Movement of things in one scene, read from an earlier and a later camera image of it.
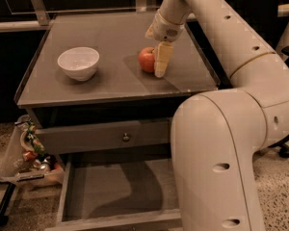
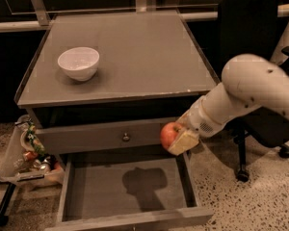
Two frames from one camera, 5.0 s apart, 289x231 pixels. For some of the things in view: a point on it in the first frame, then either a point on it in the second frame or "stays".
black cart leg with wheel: [0, 217] stays
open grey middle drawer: [118, 192] stays
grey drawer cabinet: [96, 104] stays
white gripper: [165, 30] to [198, 119]
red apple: [146, 59] to [169, 132]
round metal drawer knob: [125, 139] stays
